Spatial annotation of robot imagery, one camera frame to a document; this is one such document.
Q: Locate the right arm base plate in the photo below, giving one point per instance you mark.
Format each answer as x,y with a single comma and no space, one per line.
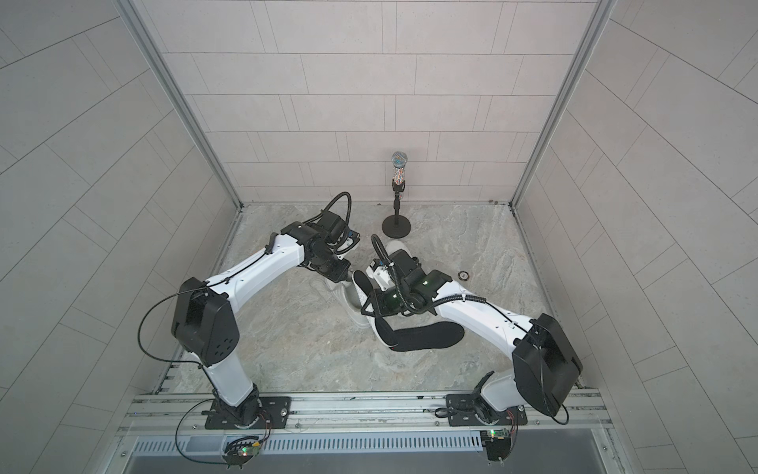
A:
463,410

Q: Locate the aluminium mounting rail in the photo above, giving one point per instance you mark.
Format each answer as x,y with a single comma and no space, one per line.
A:
352,412

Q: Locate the black stand with microphone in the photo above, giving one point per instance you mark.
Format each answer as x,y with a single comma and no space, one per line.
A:
397,226

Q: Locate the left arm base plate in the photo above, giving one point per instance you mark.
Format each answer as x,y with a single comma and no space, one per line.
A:
220,417

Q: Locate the left controller board with cables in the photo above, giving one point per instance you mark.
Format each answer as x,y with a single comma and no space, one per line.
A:
236,453

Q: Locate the right controller board with cables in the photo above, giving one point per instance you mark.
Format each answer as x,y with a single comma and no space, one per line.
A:
498,444

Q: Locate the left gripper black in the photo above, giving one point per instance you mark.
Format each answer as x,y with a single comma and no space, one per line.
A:
340,275

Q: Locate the white sneaker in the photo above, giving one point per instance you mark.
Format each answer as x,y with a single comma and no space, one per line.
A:
391,248
348,295

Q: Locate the black insole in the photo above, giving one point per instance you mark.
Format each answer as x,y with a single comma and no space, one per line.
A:
438,336
370,308

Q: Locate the controller board with cables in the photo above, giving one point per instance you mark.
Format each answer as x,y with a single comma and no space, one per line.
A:
498,444
236,453

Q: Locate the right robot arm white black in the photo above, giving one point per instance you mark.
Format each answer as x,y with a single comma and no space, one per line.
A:
544,364

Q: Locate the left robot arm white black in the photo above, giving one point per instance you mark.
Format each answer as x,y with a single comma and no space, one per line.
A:
205,322

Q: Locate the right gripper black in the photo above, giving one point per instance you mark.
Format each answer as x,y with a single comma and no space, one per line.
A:
379,304

